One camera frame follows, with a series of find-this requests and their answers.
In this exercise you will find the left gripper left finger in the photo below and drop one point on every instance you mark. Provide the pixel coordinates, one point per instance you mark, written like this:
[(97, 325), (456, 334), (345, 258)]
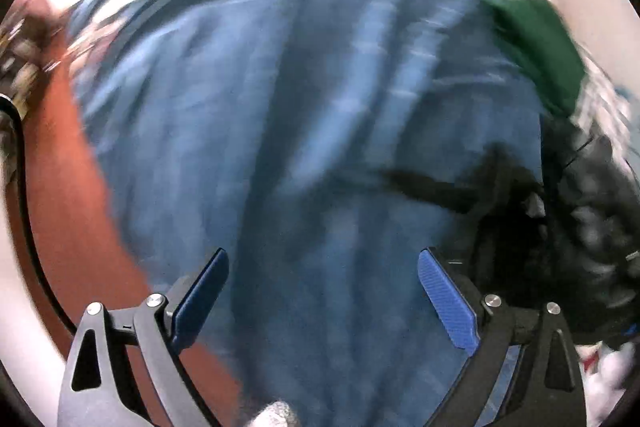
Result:
[(99, 388)]

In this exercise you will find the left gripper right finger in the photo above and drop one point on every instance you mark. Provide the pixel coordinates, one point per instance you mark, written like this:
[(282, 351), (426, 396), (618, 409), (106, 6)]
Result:
[(546, 384)]

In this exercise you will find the black jacket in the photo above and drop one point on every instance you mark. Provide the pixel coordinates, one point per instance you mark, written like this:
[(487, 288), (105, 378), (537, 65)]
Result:
[(569, 235)]

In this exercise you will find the blue bed sheet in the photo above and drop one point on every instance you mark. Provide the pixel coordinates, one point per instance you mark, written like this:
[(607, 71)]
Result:
[(266, 127)]

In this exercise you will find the green garment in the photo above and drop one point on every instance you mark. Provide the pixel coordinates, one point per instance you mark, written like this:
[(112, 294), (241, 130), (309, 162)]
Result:
[(535, 38)]

